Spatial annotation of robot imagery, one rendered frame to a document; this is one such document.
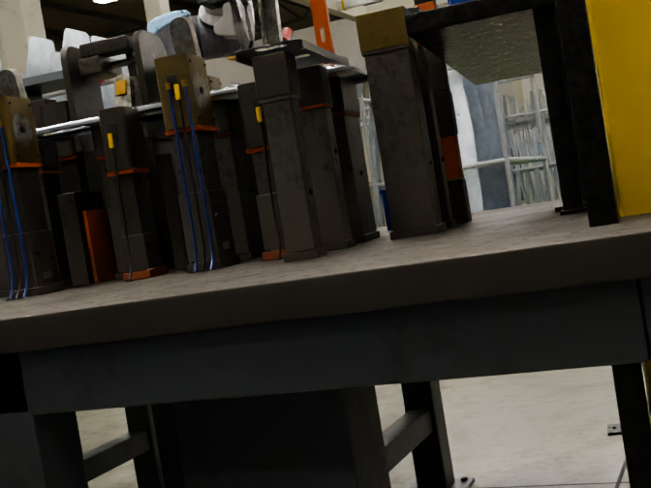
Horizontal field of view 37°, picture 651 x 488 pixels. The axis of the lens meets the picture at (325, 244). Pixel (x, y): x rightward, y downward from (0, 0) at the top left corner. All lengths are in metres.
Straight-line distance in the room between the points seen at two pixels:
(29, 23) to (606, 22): 9.08
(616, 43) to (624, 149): 0.12
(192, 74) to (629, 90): 0.72
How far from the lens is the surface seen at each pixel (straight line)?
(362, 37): 1.59
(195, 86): 1.61
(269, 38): 1.97
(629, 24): 1.19
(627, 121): 1.18
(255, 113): 1.56
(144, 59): 2.07
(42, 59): 7.07
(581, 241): 0.88
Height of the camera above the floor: 0.76
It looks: 2 degrees down
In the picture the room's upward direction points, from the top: 9 degrees counter-clockwise
